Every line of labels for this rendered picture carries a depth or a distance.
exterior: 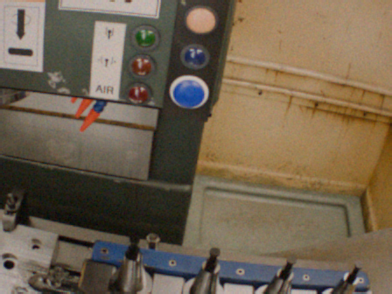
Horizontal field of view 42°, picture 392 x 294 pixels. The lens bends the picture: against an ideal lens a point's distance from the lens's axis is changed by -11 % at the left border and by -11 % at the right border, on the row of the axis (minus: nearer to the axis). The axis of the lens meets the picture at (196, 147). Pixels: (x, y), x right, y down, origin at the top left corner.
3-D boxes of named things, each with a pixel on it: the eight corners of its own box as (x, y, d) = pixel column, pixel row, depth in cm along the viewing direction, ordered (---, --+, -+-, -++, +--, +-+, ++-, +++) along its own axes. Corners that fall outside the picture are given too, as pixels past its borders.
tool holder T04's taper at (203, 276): (217, 282, 83) (225, 255, 79) (219, 304, 79) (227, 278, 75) (188, 281, 82) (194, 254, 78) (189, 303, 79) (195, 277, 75)
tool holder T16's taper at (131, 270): (146, 272, 83) (149, 245, 78) (145, 294, 79) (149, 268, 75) (117, 269, 82) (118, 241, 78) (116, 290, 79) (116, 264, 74)
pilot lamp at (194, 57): (205, 70, 52) (208, 50, 50) (181, 66, 51) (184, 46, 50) (205, 66, 52) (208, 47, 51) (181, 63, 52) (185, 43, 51)
